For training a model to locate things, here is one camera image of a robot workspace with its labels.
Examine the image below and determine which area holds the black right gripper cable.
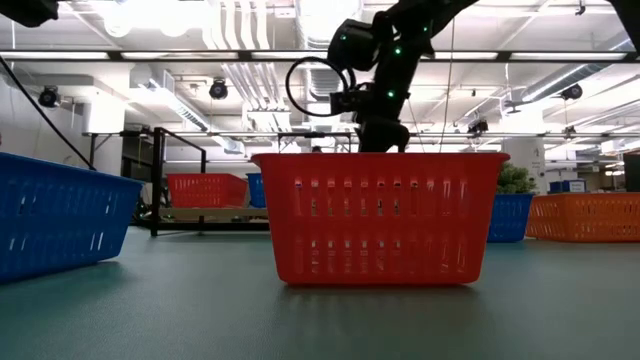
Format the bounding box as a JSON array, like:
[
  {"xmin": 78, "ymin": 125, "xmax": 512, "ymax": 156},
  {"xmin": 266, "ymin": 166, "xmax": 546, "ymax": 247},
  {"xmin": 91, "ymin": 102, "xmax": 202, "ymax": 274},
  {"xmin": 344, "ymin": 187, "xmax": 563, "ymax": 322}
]
[{"xmin": 285, "ymin": 56, "xmax": 357, "ymax": 118}]

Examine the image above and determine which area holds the red plastic basket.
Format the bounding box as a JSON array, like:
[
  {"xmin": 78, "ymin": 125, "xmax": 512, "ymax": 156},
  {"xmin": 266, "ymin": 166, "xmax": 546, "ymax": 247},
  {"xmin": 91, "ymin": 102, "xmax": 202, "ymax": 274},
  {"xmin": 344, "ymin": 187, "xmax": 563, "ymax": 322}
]
[
  {"xmin": 167, "ymin": 173, "xmax": 249, "ymax": 209},
  {"xmin": 249, "ymin": 152, "xmax": 511, "ymax": 287}
]

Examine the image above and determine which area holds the silver ventilation duct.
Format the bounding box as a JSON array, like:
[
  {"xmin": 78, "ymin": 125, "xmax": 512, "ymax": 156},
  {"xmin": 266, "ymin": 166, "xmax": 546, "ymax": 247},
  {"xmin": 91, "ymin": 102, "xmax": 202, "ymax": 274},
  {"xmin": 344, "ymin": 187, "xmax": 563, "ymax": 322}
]
[{"xmin": 294, "ymin": 0, "xmax": 351, "ymax": 104}]

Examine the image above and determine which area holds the teal table mat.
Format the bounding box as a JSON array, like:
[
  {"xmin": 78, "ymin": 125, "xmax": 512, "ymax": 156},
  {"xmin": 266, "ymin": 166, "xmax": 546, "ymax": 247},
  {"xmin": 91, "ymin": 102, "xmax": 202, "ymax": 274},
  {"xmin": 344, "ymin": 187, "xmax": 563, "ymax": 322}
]
[{"xmin": 0, "ymin": 227, "xmax": 640, "ymax": 360}]

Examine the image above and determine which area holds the orange plastic basket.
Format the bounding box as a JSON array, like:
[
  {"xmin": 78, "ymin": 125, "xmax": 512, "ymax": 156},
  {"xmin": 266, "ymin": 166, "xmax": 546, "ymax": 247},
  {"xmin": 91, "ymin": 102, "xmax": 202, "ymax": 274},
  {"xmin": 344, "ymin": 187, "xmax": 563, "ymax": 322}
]
[{"xmin": 524, "ymin": 192, "xmax": 640, "ymax": 244}]

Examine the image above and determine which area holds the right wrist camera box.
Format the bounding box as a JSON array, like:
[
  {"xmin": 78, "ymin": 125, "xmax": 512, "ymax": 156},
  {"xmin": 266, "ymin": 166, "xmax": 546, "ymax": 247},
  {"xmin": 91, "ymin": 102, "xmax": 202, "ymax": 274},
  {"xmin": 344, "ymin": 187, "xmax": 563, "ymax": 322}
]
[{"xmin": 329, "ymin": 84, "xmax": 374, "ymax": 115}]

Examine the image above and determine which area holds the distant black metal frame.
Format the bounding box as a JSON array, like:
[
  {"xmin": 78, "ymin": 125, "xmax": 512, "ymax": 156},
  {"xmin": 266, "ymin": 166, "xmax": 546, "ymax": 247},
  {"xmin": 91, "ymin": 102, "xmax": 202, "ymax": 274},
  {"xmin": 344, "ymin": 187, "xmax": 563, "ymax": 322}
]
[{"xmin": 277, "ymin": 131, "xmax": 353, "ymax": 154}]

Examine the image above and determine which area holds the blue plastic basket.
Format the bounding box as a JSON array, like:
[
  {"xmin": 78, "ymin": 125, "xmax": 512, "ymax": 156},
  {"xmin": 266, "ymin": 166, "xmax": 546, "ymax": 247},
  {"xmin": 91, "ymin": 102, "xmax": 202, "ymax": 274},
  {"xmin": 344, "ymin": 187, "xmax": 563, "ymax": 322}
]
[
  {"xmin": 246, "ymin": 173, "xmax": 267, "ymax": 209},
  {"xmin": 487, "ymin": 193, "xmax": 534, "ymax": 244},
  {"xmin": 0, "ymin": 152, "xmax": 144, "ymax": 285}
]

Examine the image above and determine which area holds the black metal shelf side frame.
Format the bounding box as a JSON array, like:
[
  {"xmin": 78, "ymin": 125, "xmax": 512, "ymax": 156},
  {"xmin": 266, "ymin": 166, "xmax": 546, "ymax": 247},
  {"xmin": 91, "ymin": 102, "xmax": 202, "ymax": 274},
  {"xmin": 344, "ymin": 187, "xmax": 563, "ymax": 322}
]
[{"xmin": 149, "ymin": 127, "xmax": 209, "ymax": 237}]

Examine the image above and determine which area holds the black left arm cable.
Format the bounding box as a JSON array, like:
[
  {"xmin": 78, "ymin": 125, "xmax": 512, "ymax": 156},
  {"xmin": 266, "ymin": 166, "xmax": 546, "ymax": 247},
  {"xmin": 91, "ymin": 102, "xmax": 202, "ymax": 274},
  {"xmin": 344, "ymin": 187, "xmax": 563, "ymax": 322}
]
[{"xmin": 0, "ymin": 54, "xmax": 97, "ymax": 171}]

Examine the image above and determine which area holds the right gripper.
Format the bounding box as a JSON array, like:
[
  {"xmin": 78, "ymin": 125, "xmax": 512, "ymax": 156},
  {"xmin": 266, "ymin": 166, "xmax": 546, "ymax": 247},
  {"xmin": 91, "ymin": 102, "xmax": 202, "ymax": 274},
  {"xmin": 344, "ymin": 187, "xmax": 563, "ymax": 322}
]
[{"xmin": 357, "ymin": 117, "xmax": 412, "ymax": 154}]

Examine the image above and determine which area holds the blue storage bin with label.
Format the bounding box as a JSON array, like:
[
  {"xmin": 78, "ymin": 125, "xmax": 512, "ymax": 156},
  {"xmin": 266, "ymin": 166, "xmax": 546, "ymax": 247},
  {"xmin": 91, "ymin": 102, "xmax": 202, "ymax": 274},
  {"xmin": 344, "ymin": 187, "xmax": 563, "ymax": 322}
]
[{"xmin": 549, "ymin": 179, "xmax": 587, "ymax": 194}]

